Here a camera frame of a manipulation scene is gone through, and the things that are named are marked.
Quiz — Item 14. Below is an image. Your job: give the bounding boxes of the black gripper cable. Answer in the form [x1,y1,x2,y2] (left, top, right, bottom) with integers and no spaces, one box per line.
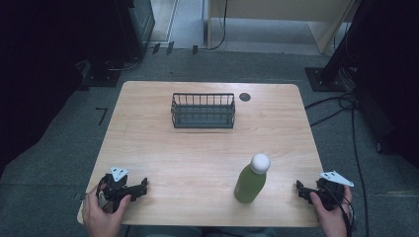
[320,184,360,237]

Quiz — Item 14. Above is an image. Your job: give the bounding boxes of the green bottle with white cap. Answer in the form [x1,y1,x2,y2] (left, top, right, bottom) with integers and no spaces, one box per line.
[233,152,272,204]

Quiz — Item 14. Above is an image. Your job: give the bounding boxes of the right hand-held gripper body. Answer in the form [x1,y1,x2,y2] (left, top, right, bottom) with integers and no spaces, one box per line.
[306,170,356,212]

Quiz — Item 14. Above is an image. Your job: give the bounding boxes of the person's left hand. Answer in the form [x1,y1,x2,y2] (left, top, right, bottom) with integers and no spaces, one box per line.
[81,183,132,237]

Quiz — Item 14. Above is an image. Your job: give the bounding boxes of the black stand with base plate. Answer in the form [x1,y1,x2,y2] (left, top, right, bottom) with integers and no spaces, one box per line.
[303,0,374,93]
[77,0,146,92]

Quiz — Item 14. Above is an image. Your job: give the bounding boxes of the dark cabinet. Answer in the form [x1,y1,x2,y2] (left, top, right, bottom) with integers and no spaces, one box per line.
[127,0,156,53]

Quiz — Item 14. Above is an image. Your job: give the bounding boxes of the black hanging cable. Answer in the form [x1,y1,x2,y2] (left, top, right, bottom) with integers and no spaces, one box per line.
[208,0,229,51]

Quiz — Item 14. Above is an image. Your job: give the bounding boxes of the long black floor cable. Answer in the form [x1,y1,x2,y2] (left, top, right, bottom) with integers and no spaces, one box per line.
[349,105,371,237]

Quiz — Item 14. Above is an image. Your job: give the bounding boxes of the person's right hand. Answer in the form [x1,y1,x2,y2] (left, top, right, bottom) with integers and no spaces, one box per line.
[308,185,354,237]

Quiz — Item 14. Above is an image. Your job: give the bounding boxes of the light wooden desk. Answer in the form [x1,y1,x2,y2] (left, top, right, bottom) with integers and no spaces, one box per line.
[207,0,361,55]

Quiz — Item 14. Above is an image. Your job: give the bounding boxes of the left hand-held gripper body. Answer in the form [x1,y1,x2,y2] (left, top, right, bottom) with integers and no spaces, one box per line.
[96,166,143,213]

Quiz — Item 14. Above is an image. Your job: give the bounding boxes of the dark wire basket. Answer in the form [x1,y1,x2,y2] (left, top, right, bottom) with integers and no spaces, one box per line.
[170,92,237,129]

